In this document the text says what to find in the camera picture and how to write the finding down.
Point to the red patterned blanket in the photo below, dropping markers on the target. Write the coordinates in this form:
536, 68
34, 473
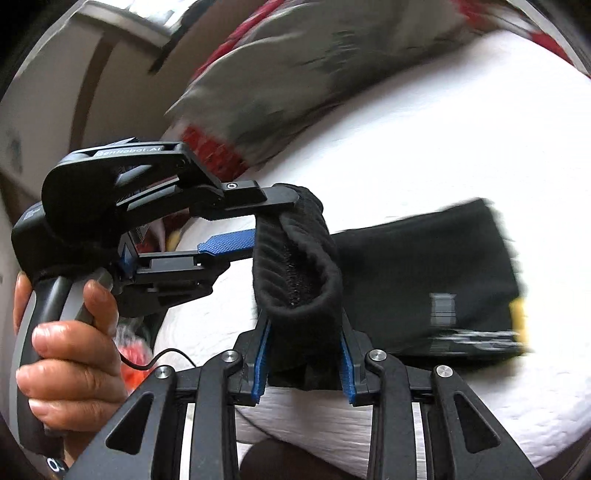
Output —
217, 152

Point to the orange items in plastic bag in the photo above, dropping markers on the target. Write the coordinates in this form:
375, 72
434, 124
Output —
135, 352

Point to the left hand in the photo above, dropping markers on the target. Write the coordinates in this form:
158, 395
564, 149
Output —
77, 385

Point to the white quilted mattress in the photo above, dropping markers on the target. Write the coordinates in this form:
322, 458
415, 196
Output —
461, 192

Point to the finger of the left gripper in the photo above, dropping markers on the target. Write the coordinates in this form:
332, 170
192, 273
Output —
240, 198
184, 270

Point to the brown stool cushion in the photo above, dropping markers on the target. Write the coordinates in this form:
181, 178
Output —
277, 460

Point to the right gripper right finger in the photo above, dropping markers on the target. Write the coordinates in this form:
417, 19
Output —
426, 424

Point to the grey floral pillow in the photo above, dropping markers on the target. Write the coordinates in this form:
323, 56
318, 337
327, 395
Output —
300, 69

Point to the black pants with yellow patch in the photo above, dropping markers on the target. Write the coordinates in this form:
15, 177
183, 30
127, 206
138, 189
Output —
429, 289

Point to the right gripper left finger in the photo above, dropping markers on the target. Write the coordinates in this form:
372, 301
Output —
143, 440

